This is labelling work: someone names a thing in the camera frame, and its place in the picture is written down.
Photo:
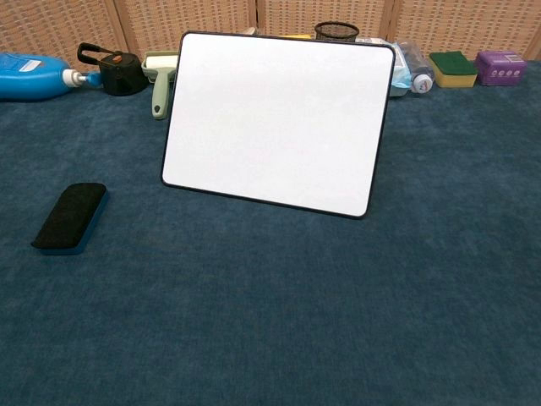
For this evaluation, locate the black blue board eraser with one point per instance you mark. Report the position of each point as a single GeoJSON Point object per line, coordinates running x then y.
{"type": "Point", "coordinates": [67, 217]}

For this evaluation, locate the white board black frame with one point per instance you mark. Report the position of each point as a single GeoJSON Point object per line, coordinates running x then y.
{"type": "Point", "coordinates": [274, 122]}

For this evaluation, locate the blue tablecloth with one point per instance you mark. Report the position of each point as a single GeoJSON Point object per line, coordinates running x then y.
{"type": "Point", "coordinates": [270, 275]}

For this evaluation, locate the green lint roller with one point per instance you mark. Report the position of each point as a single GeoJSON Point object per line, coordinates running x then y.
{"type": "Point", "coordinates": [160, 80]}

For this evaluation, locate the yellow flat object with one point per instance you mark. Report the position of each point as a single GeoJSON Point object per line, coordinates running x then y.
{"type": "Point", "coordinates": [296, 36]}

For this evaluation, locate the woven folding screen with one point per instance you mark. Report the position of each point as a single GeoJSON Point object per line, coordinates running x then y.
{"type": "Point", "coordinates": [270, 21]}

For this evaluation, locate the blue face mask pack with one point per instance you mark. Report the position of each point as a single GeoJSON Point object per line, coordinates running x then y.
{"type": "Point", "coordinates": [399, 74]}

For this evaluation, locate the black mesh pen holder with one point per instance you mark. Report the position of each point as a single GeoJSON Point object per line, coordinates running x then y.
{"type": "Point", "coordinates": [337, 30]}

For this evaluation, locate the clear plastic bottle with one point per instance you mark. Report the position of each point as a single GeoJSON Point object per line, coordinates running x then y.
{"type": "Point", "coordinates": [416, 67]}

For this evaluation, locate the green yellow sponge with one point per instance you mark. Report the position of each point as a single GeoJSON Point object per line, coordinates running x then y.
{"type": "Point", "coordinates": [452, 69]}

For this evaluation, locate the purple box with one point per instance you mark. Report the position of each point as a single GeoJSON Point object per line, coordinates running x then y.
{"type": "Point", "coordinates": [501, 67]}

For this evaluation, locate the blue detergent bottle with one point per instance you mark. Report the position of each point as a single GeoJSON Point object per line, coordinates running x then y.
{"type": "Point", "coordinates": [29, 76]}

